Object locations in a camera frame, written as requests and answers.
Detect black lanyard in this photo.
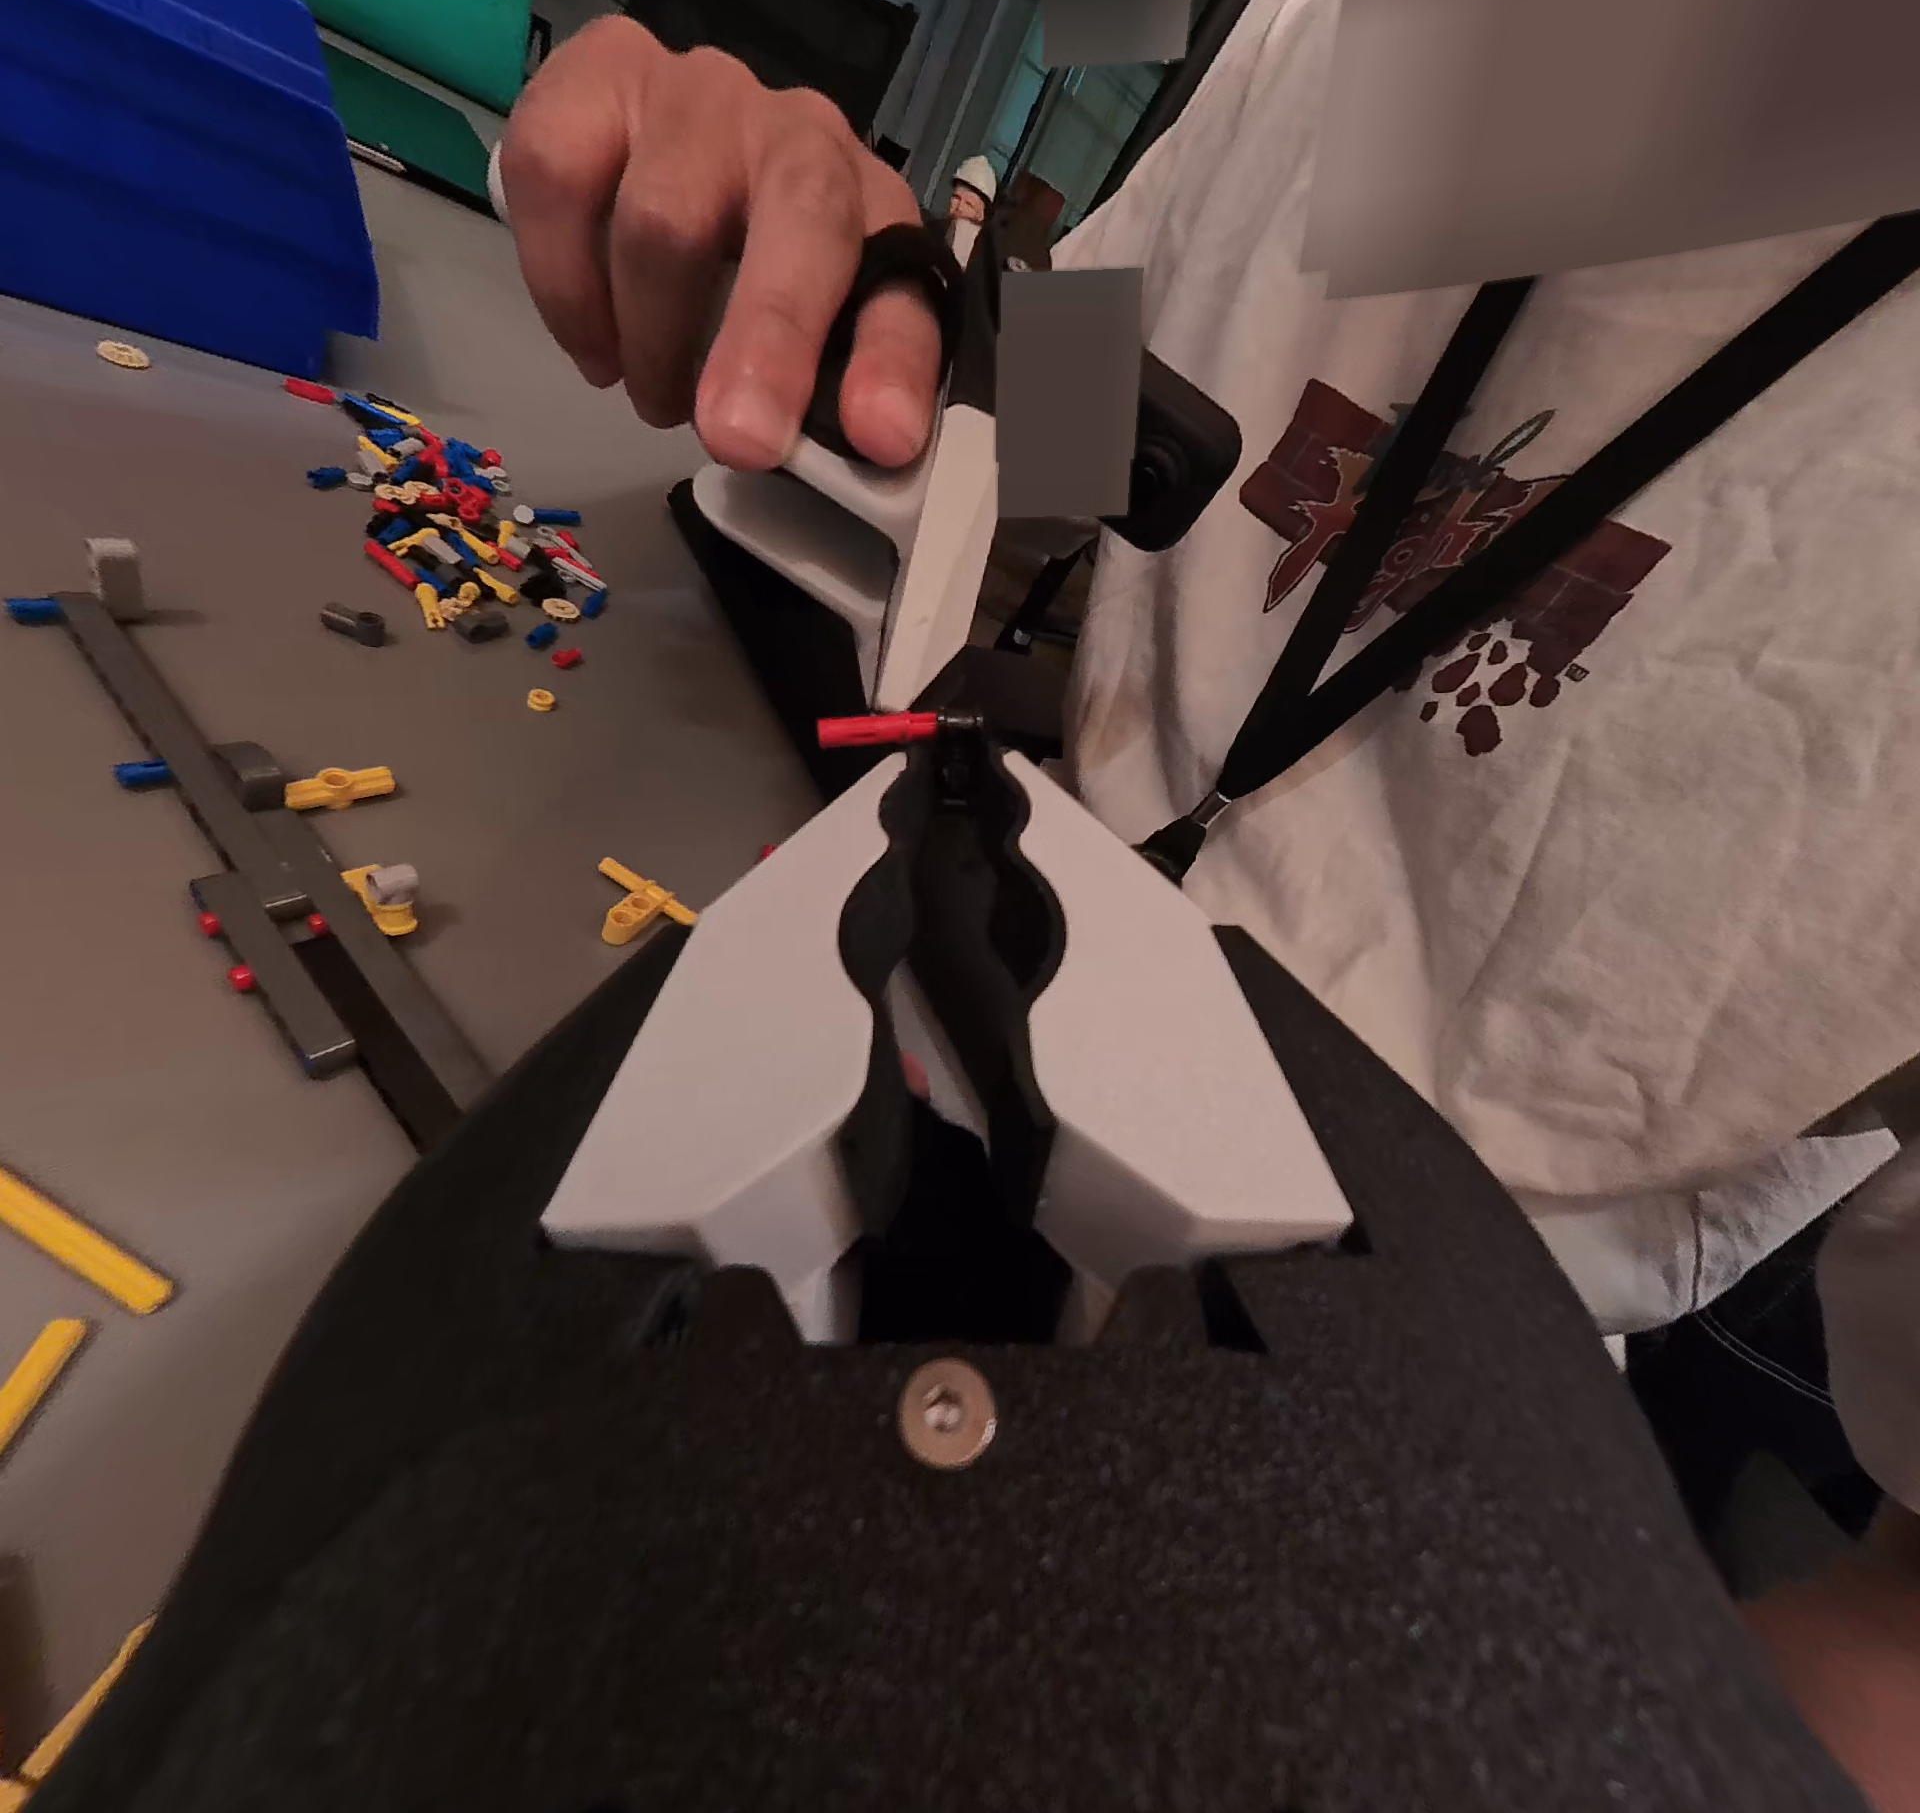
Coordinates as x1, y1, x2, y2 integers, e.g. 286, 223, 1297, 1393
1135, 212, 1920, 888

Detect grey lego beam assembly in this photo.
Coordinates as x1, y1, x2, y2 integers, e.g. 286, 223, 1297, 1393
0, 538, 497, 1146

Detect pile of colourful lego pins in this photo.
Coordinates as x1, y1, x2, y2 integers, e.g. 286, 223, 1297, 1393
284, 376, 613, 644

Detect person's dark shorts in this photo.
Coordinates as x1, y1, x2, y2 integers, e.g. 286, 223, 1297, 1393
1626, 1214, 1892, 1597

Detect person's right hand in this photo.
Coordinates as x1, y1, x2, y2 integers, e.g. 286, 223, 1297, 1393
497, 13, 966, 475

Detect blue plastic bin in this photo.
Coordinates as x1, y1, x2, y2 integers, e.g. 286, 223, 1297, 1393
0, 0, 379, 374

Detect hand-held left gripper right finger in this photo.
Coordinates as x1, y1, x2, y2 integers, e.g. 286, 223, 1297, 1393
978, 748, 1356, 1344

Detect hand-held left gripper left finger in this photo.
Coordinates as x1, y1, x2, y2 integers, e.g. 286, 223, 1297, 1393
539, 755, 929, 1345

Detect person's white t-shirt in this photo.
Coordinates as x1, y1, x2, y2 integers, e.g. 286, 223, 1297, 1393
1049, 0, 1920, 1336

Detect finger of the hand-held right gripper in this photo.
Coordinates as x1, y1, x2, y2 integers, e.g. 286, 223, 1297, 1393
873, 395, 1001, 717

